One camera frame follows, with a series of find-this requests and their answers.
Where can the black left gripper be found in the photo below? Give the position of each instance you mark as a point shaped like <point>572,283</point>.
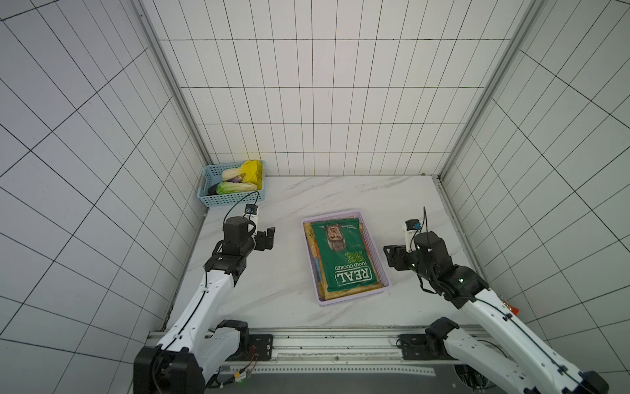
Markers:
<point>261,245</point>

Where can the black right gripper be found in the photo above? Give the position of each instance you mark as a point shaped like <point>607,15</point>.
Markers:
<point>398,256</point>

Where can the brown orange chips bag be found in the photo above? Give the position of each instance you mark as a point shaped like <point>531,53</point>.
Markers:
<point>315,266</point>

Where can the green REAL chips bag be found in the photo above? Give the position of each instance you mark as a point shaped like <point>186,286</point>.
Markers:
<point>344,260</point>

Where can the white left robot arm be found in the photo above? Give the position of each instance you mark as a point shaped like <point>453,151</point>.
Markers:
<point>189,356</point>

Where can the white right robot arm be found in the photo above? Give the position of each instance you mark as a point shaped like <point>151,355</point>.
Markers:
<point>523,363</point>

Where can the blue plastic basket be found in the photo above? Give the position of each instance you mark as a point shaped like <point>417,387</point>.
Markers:
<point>211,175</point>

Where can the purple plastic basket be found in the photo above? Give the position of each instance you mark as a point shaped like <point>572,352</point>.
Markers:
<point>384,276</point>

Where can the yellow snack bag in basket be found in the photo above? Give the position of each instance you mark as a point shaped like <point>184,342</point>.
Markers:
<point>252,173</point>

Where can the toy eggplant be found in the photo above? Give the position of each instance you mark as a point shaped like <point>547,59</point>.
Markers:
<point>212,189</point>

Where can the small red snack bag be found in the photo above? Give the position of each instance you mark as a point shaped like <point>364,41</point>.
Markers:
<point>512,309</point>

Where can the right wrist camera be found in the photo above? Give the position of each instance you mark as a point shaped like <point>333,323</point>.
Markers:
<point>412,228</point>

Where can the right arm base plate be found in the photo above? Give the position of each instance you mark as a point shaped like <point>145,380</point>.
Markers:
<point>418,347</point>

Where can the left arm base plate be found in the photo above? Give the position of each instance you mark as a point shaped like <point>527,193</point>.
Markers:
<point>256,347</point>

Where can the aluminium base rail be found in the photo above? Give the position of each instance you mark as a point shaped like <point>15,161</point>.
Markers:
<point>321,350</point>

